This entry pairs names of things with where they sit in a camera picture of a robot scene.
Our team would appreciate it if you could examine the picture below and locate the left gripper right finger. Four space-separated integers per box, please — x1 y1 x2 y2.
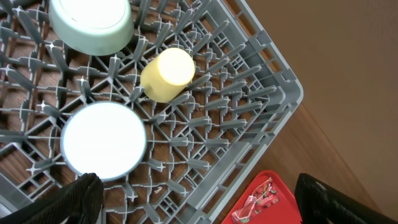
294 173 397 224

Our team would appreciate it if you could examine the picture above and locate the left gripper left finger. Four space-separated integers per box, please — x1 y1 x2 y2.
1 173 104 224

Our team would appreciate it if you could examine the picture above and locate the red snack wrapper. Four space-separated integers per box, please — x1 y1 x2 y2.
231 177 279 223

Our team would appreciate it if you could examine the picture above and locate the light blue plastic bowl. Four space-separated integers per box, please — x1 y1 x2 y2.
60 101 147 181

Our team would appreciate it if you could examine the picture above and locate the yellow plastic cup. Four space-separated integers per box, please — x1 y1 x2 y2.
141 48 195 103

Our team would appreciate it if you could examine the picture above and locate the green plastic bowl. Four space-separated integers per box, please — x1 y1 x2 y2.
49 0 134 56

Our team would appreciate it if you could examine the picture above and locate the red plastic serving tray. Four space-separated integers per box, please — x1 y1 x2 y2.
222 170 302 224

